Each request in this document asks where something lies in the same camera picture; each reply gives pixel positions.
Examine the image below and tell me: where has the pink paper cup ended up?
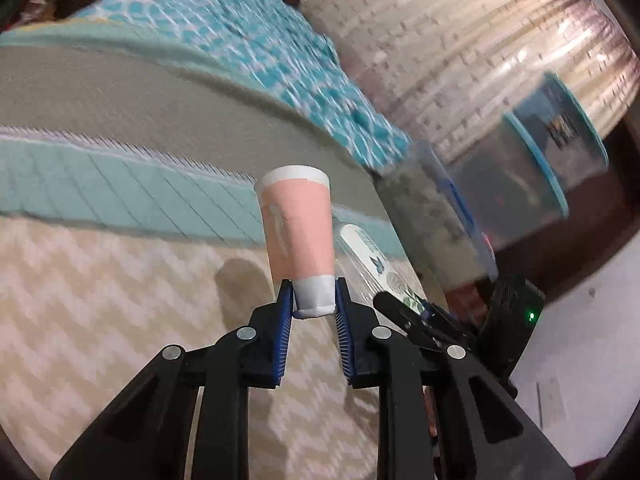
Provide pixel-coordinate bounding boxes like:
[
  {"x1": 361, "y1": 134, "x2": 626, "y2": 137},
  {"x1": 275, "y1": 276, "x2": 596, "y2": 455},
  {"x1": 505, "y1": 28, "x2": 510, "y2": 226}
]
[{"x1": 255, "y1": 165, "x2": 336, "y2": 318}]

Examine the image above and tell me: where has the clear bin teal rim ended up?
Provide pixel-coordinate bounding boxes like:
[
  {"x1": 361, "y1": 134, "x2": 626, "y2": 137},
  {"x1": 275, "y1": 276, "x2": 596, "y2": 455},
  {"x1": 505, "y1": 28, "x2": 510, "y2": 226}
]
[{"x1": 448, "y1": 73, "x2": 608, "y2": 250}]

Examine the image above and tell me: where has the teal patterned quilt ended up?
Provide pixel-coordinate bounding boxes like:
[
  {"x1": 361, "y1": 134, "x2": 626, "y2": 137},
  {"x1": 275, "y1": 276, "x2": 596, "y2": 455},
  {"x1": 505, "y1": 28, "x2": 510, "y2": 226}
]
[{"x1": 77, "y1": 0, "x2": 410, "y2": 170}]

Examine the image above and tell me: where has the clear bin blue handle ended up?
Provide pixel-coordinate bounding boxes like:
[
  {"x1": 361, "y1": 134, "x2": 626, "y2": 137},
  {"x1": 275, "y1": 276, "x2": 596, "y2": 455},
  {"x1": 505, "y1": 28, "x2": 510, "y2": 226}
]
[{"x1": 374, "y1": 138, "x2": 499, "y2": 291}]

